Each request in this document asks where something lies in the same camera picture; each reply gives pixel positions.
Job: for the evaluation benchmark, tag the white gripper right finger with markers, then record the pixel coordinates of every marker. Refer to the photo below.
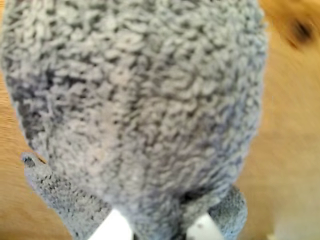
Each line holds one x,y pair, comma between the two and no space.
203,228

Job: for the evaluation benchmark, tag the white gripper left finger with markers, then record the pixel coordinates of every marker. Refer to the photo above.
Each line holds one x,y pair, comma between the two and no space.
113,227

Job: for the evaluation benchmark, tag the grey microfibre cloth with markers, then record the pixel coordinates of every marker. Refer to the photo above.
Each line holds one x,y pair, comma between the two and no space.
140,100

